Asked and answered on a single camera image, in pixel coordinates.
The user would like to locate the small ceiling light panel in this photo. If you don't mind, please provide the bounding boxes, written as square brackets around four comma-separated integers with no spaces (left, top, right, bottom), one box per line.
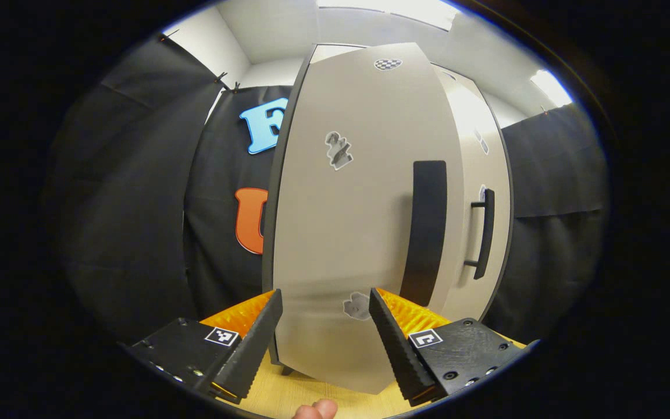
[530,70,574,109]

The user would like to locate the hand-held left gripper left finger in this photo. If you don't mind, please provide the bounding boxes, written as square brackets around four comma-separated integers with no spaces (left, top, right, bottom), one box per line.
[127,289,284,403]

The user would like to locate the black backdrop cloth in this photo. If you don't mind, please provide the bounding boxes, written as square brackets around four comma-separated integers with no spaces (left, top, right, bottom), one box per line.
[49,34,610,345]

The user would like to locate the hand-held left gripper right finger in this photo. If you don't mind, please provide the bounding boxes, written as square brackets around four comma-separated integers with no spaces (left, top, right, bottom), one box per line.
[368,287,529,407]

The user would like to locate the black door handle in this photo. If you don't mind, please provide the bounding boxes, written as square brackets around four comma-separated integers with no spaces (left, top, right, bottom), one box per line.
[464,188,496,280]

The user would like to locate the white cabinet door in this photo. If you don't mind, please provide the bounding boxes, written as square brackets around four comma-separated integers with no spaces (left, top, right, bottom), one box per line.
[262,42,466,395]
[431,63,514,322]

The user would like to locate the large ceiling light panel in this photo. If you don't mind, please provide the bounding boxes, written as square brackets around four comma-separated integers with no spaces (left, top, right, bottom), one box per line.
[316,0,459,31]

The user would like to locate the white shoe cabinet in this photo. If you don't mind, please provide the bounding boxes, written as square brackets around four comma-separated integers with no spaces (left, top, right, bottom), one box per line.
[262,42,514,395]

